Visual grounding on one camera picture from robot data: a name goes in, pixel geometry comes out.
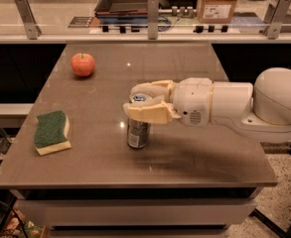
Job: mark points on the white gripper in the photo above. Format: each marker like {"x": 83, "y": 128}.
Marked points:
{"x": 192, "y": 100}

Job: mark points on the silver redbull can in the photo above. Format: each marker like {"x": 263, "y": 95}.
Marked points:
{"x": 138, "y": 132}

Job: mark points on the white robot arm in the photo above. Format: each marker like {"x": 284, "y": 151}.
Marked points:
{"x": 260, "y": 111}

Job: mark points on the red apple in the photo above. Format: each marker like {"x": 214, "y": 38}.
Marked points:
{"x": 83, "y": 64}

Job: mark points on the dark open tray box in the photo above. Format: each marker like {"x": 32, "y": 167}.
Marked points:
{"x": 121, "y": 7}

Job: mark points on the cardboard box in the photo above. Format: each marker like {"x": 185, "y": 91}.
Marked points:
{"x": 215, "y": 11}

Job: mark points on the green yellow sponge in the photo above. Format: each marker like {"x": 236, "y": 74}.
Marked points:
{"x": 52, "y": 133}

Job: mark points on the grey drawer cabinet under table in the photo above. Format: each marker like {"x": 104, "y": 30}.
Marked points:
{"x": 136, "y": 218}

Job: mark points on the snack bags on floor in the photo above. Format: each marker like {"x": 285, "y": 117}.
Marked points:
{"x": 18, "y": 226}

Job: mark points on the middle metal railing bracket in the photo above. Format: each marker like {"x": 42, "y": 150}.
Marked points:
{"x": 153, "y": 6}

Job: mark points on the metal railing bracket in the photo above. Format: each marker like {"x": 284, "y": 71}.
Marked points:
{"x": 274, "y": 26}
{"x": 153, "y": 6}
{"x": 31, "y": 27}

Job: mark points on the left metal railing bracket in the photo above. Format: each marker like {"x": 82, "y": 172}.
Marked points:
{"x": 31, "y": 27}

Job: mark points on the right metal railing bracket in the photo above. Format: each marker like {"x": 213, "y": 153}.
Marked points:
{"x": 274, "y": 26}

